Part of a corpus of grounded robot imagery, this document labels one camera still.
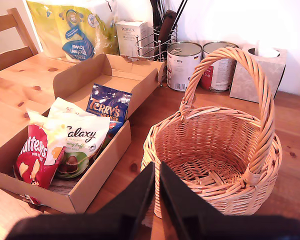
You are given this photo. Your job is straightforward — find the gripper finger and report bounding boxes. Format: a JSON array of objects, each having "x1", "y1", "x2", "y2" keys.
[
  {"x1": 96, "y1": 162, "x2": 156, "y2": 221},
  {"x1": 160, "y1": 161, "x2": 225, "y2": 222}
]

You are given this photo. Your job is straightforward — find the brown cardboard box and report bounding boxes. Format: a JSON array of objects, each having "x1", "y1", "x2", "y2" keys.
[{"x1": 0, "y1": 53, "x2": 166, "y2": 215}]

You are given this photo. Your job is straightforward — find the white Galaxy egg bag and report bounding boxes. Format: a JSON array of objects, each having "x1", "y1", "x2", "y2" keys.
[
  {"x1": 48, "y1": 97, "x2": 91, "y2": 119},
  {"x1": 43, "y1": 117, "x2": 111, "y2": 181}
]

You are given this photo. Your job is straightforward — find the blue Terry's orange egg bag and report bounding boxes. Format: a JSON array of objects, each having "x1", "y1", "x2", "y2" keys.
[{"x1": 86, "y1": 83, "x2": 133, "y2": 141}]

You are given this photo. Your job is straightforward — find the red Maltesers egg bag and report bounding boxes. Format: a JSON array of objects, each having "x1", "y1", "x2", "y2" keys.
[{"x1": 13, "y1": 109, "x2": 67, "y2": 190}]

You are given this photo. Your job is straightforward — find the woven wicker basket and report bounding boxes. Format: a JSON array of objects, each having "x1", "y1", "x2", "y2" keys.
[{"x1": 140, "y1": 47, "x2": 283, "y2": 228}]

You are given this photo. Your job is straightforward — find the grey patterned tissue box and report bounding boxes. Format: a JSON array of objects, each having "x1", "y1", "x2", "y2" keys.
[{"x1": 229, "y1": 44, "x2": 288, "y2": 103}]

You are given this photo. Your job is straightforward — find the white Porlex box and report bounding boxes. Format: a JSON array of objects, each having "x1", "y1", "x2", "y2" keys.
[{"x1": 114, "y1": 20, "x2": 150, "y2": 57}]

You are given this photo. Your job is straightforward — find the red label tin can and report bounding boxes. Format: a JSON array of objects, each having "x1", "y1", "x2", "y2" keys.
[{"x1": 199, "y1": 41, "x2": 240, "y2": 93}]

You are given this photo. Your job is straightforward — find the white label tin can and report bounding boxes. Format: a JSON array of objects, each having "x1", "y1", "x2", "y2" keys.
[{"x1": 166, "y1": 41, "x2": 203, "y2": 92}]

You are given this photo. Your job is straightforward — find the white tissue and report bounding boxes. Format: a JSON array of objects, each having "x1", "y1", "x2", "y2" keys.
[{"x1": 248, "y1": 37, "x2": 282, "y2": 58}]

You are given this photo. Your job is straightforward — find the yellow kitchen towel pack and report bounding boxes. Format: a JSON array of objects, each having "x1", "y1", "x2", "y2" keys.
[{"x1": 24, "y1": 0, "x2": 120, "y2": 63}]

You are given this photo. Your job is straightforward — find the black sticks bundle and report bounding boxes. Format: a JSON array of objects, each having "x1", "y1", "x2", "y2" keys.
[{"x1": 149, "y1": 0, "x2": 188, "y2": 28}]

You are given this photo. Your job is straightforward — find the wooden chair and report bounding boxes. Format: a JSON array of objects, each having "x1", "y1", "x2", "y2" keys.
[{"x1": 0, "y1": 7, "x2": 40, "y2": 76}]

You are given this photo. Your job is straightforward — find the chrome wire utensil holder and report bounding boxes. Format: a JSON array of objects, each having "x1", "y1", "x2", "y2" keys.
[{"x1": 135, "y1": 26, "x2": 178, "y2": 61}]

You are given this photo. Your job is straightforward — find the brown handled utensil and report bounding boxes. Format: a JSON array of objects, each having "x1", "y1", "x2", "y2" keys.
[{"x1": 156, "y1": 9, "x2": 178, "y2": 47}]

